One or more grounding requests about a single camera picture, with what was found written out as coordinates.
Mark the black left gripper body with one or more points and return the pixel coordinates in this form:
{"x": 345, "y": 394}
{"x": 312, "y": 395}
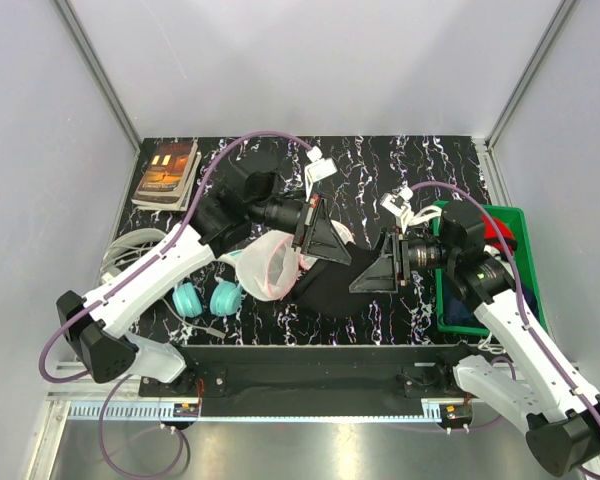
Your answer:
{"x": 292, "y": 216}

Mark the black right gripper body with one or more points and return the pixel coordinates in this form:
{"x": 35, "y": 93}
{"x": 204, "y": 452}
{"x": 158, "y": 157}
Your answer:
{"x": 420, "y": 253}

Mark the black bra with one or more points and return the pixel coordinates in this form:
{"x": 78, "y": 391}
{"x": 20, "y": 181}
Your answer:
{"x": 324, "y": 288}

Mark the white pink mesh laundry bag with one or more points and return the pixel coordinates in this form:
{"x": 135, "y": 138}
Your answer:
{"x": 268, "y": 267}

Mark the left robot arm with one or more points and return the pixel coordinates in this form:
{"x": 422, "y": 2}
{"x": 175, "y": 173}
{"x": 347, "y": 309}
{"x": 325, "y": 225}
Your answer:
{"x": 96, "y": 324}

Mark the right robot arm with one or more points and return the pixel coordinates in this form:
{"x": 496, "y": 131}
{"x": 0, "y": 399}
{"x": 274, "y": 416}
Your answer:
{"x": 554, "y": 407}

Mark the red garment in bin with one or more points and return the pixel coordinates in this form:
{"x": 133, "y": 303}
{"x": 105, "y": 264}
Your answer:
{"x": 495, "y": 228}

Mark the green plastic bin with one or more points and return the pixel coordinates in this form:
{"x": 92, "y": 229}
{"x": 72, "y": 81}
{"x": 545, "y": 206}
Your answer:
{"x": 453, "y": 317}

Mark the teal cat-ear headphones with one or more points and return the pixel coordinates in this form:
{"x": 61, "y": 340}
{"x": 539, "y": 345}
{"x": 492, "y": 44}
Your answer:
{"x": 226, "y": 300}

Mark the paperback book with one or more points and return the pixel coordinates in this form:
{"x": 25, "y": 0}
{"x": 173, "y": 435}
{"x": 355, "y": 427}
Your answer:
{"x": 167, "y": 182}

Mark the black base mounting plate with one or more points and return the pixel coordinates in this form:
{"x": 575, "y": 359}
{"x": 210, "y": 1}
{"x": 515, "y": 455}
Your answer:
{"x": 376, "y": 383}

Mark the white headphones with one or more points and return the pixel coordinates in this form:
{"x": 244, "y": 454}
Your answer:
{"x": 127, "y": 249}

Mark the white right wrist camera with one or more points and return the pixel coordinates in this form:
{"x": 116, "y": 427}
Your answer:
{"x": 398, "y": 204}

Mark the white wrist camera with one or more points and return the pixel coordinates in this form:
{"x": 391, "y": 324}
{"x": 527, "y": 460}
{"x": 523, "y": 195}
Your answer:
{"x": 318, "y": 169}
{"x": 398, "y": 204}

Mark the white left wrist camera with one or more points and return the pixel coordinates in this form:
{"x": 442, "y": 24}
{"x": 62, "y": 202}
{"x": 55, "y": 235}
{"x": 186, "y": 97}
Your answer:
{"x": 318, "y": 169}

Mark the grey usb cable plug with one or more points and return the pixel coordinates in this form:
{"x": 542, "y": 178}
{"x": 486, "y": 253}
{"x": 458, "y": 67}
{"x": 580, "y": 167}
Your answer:
{"x": 214, "y": 332}

